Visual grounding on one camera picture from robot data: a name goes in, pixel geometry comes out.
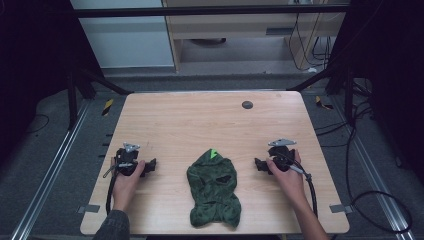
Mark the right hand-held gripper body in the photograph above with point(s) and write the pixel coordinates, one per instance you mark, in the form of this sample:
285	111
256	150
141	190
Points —
282	156

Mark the metal floor rail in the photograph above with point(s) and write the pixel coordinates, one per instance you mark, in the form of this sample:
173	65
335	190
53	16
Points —
50	176
376	173

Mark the green hooded pet garment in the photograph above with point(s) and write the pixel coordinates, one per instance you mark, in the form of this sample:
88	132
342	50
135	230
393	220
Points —
213	190

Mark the person's left hand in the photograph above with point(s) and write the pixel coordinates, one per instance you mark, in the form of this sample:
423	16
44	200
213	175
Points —
125	186

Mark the white cabinet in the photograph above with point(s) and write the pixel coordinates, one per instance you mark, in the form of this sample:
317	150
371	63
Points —
126	40

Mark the grey round table grommet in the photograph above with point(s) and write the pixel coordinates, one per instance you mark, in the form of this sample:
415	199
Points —
247	105

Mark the light wooden desk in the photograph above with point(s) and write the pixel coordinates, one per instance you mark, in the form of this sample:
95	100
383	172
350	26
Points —
240	26

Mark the person's right hand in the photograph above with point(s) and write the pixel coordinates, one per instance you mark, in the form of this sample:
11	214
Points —
289	183

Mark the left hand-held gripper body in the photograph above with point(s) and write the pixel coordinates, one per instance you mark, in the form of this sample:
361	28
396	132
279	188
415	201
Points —
126	159

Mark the black metal stand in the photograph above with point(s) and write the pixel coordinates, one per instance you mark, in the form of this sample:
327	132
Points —
336	86
83	90

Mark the grey tape strip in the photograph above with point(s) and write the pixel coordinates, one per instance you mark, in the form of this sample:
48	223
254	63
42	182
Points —
340	208
89	209

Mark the black horizontal frame bar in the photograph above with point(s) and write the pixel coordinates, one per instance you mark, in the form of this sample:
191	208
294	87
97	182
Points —
206	12

